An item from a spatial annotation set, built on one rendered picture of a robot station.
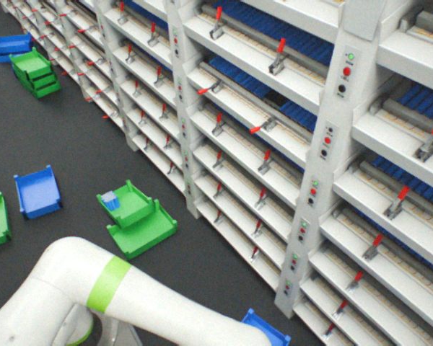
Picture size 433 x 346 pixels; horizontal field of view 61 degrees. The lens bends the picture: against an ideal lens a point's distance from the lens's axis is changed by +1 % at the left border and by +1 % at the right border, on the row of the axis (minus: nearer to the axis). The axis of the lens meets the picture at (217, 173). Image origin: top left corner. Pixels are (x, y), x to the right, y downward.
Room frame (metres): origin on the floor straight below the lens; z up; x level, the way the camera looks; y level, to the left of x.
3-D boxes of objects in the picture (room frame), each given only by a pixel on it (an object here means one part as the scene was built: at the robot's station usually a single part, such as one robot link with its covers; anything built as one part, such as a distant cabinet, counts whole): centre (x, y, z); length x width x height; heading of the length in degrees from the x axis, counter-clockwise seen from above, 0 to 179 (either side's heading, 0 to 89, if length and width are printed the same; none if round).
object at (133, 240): (1.14, 0.39, 0.04); 0.30 x 0.20 x 0.08; 128
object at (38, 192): (1.41, 1.03, 0.04); 0.30 x 0.20 x 0.08; 27
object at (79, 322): (0.48, 0.48, 0.49); 0.16 x 0.13 x 0.19; 159
